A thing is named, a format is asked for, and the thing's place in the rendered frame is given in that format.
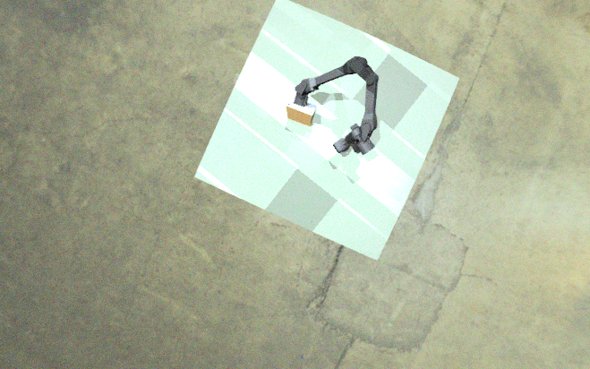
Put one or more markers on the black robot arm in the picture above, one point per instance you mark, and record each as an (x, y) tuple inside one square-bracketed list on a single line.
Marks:
[(358, 65)]

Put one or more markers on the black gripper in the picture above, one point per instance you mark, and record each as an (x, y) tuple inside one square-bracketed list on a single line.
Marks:
[(341, 144)]

